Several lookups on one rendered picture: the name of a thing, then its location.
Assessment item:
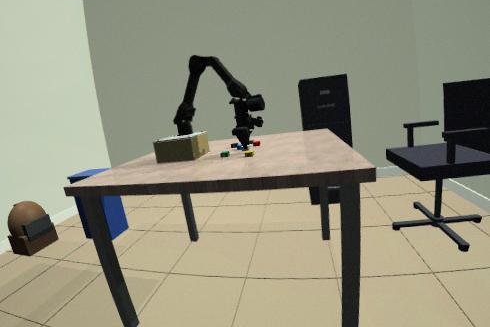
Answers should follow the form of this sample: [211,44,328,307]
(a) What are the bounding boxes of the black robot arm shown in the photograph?
[173,55,265,136]

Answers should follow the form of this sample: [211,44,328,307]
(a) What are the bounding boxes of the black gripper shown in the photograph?
[232,112,254,149]

